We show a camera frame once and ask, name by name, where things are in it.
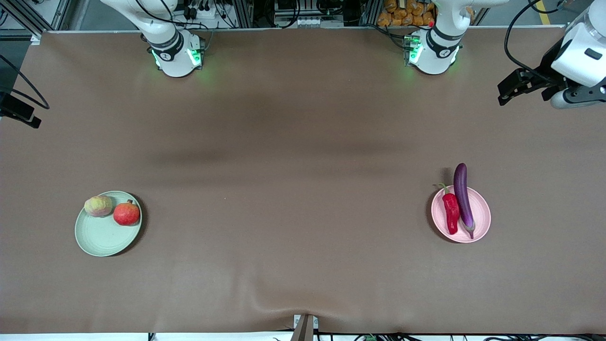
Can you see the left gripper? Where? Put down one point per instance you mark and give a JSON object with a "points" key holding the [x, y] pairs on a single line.
{"points": [[548, 66]]}

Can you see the yellow pink peach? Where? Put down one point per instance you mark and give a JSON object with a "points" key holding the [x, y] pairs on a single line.
{"points": [[98, 206]]}

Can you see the purple eggplant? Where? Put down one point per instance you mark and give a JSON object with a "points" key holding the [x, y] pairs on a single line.
{"points": [[461, 189]]}

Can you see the red pomegranate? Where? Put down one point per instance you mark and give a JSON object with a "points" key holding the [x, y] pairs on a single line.
{"points": [[127, 214]]}

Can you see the red chili pepper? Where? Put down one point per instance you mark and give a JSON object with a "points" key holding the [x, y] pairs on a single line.
{"points": [[451, 213]]}

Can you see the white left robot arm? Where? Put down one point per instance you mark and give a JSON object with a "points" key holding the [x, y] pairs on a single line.
{"points": [[435, 52]]}

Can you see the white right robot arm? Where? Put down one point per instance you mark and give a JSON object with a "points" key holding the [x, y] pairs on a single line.
{"points": [[175, 57]]}

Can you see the pale green round plate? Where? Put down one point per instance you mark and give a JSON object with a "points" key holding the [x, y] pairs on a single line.
{"points": [[102, 239]]}

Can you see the pink round plate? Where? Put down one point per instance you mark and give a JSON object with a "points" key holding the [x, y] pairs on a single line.
{"points": [[480, 213]]}

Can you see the bag of orange items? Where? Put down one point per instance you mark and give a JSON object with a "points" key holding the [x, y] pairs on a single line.
{"points": [[397, 14]]}

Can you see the white power strip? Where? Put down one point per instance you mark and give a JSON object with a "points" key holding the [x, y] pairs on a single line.
{"points": [[213, 12]]}

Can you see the brown table mat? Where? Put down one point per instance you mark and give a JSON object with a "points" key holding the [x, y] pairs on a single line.
{"points": [[303, 260]]}

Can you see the aluminium frame profile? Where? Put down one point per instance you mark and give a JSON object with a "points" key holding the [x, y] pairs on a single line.
{"points": [[23, 14]]}

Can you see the grey metal camera post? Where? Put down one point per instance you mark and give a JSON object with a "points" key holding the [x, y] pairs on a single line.
{"points": [[305, 329]]}

